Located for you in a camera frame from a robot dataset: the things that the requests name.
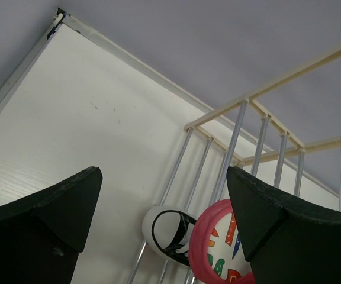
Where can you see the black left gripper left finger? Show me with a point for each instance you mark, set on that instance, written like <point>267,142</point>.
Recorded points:
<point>42,234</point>

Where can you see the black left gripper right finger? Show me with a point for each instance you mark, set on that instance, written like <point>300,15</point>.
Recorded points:
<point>284,238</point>

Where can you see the pink green flip-flop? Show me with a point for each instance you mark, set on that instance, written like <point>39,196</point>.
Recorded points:
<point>215,248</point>

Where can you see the cream and chrome shoe shelf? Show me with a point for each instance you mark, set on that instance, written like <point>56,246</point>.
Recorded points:
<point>275,141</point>

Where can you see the black canvas sneaker white laces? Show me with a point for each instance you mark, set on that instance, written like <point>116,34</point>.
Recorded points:
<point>168,232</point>

